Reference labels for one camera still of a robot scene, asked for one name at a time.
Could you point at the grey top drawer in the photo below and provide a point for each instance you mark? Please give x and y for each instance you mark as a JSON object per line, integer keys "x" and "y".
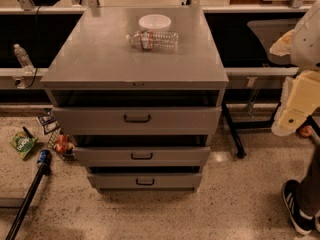
{"x": 137, "y": 121}

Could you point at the grey drawer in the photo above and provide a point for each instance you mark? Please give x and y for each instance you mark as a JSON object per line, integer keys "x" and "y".
{"x": 141, "y": 156}
{"x": 137, "y": 121}
{"x": 145, "y": 181}

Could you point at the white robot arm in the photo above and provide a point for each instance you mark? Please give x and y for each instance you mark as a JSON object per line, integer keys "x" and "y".
{"x": 305, "y": 51}

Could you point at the grey metal drawer cabinet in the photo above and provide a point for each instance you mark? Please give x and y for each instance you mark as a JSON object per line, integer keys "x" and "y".
{"x": 98, "y": 67}

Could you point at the grey middle drawer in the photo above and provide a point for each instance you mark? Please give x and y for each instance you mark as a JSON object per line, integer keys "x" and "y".
{"x": 141, "y": 156}

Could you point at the grey bottom drawer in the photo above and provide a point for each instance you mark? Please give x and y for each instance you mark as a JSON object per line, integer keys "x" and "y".
{"x": 145, "y": 181}

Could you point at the grey chair seat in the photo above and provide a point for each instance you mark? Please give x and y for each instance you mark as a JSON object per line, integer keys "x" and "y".
{"x": 269, "y": 31}

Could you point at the black table leg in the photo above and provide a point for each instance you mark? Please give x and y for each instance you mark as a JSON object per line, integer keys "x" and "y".
{"x": 240, "y": 150}

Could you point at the dark trouser leg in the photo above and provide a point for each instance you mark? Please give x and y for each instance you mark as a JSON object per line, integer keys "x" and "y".
{"x": 308, "y": 193}

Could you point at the white bowl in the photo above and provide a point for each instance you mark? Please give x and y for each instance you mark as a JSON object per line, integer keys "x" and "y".
{"x": 155, "y": 22}

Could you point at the clear plastic bottle lying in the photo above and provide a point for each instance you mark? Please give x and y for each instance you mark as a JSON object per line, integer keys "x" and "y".
{"x": 148, "y": 40}

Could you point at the black white sneaker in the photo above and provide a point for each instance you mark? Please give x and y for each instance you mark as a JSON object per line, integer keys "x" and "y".
{"x": 302, "y": 223}

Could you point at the orange snack bag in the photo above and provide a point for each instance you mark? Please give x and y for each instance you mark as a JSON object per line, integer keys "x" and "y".
{"x": 63, "y": 145}

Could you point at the black white chip bag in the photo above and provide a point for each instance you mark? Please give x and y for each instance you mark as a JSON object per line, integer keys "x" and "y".
{"x": 48, "y": 123}

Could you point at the black pole blue tape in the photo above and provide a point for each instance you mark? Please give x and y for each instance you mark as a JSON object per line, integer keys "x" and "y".
{"x": 43, "y": 163}

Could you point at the small upright water bottle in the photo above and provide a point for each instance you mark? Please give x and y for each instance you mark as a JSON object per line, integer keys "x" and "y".
{"x": 24, "y": 60}

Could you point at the green snack bag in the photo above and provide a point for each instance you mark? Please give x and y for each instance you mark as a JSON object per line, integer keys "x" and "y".
{"x": 23, "y": 144}

